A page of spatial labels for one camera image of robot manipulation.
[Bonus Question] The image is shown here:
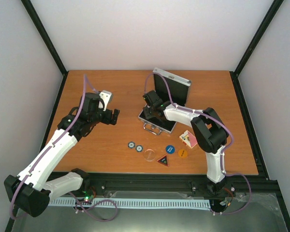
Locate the aluminium poker case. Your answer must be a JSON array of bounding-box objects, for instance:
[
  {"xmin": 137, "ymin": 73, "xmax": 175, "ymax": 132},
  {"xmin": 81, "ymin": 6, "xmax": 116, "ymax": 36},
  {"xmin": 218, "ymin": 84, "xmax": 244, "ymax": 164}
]
[{"xmin": 138, "ymin": 68, "xmax": 192, "ymax": 135}]

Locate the blue white poker chip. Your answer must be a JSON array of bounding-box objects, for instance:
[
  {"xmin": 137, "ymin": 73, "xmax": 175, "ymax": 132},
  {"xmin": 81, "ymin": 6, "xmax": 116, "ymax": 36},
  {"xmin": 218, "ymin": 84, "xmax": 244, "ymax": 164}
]
[
  {"xmin": 135, "ymin": 145, "xmax": 143, "ymax": 152},
  {"xmin": 128, "ymin": 142, "xmax": 135, "ymax": 149}
]

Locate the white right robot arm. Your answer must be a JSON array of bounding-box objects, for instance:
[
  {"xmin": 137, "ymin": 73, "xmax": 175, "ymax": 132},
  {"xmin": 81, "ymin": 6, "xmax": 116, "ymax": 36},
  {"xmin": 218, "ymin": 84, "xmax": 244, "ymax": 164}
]
[{"xmin": 143, "ymin": 90, "xmax": 233, "ymax": 184}]

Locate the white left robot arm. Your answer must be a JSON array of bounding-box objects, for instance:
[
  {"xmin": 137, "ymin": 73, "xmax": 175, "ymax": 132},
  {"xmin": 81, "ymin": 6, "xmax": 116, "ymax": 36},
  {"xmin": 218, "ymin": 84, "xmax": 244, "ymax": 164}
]
[{"xmin": 4, "ymin": 90, "xmax": 120, "ymax": 217}]

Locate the pink playing card deck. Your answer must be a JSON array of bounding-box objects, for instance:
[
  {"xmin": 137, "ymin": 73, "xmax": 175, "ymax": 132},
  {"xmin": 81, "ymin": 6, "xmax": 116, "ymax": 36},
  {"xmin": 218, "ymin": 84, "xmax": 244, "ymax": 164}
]
[{"xmin": 179, "ymin": 130, "xmax": 198, "ymax": 149}]

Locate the blue round token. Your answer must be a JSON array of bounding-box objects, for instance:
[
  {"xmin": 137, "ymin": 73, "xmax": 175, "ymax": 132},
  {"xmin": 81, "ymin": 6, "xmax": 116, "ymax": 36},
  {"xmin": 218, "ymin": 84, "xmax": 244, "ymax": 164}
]
[{"xmin": 165, "ymin": 145, "xmax": 175, "ymax": 154}]

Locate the clear round disc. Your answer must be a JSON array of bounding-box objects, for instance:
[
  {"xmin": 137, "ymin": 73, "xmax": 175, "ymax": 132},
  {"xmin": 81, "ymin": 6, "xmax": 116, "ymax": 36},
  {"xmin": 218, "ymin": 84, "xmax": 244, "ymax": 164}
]
[{"xmin": 143, "ymin": 149, "xmax": 156, "ymax": 161}]

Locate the orange round token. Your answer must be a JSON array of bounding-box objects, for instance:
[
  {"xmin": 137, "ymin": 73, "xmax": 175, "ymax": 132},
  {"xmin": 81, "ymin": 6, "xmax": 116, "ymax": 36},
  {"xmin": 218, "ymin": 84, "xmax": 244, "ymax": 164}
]
[{"xmin": 178, "ymin": 149, "xmax": 188, "ymax": 158}]

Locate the black red triangle token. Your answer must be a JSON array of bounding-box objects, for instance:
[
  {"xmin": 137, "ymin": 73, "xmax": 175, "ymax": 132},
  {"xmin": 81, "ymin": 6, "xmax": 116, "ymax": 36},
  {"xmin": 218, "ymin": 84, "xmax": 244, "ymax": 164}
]
[{"xmin": 157, "ymin": 155, "xmax": 169, "ymax": 167}]

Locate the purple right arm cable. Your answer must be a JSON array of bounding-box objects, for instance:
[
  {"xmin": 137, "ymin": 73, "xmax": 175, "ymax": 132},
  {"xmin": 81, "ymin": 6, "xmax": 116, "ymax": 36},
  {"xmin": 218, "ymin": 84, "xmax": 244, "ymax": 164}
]
[{"xmin": 143, "ymin": 72, "xmax": 252, "ymax": 215}]

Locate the black aluminium frame rail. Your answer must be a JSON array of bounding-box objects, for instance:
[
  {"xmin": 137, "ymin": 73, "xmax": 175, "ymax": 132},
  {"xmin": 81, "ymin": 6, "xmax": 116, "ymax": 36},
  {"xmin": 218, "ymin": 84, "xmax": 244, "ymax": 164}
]
[{"xmin": 36, "ymin": 172, "xmax": 281, "ymax": 196}]

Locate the white cable duct strip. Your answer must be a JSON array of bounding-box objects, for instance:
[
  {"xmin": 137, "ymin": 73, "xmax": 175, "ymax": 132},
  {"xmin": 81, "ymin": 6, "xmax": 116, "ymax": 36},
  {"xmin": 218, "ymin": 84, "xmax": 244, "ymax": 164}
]
[{"xmin": 49, "ymin": 197, "xmax": 211, "ymax": 210}]

